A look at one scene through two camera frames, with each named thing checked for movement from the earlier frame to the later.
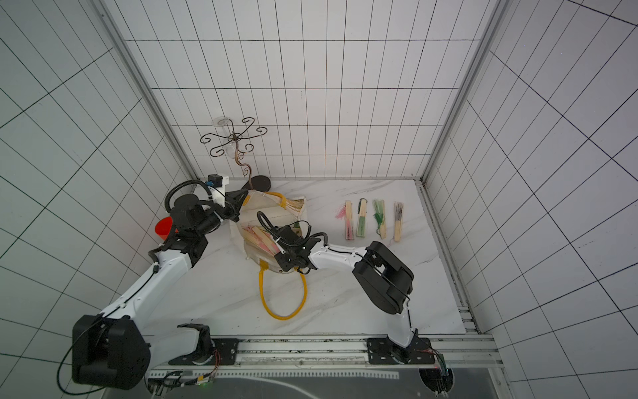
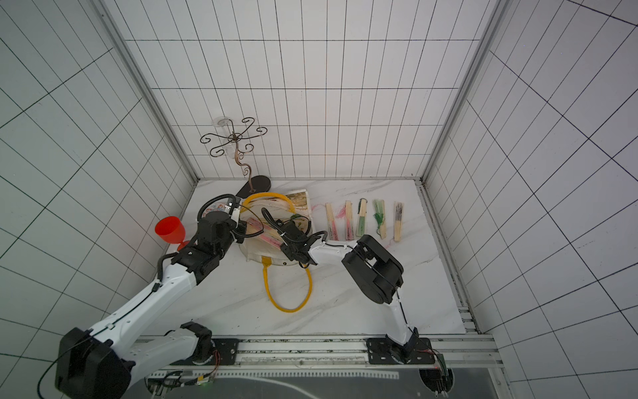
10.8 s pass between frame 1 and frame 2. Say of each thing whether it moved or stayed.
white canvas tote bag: moved
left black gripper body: moved
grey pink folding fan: stayed
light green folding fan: stayed
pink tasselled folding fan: stayed
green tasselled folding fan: stayed
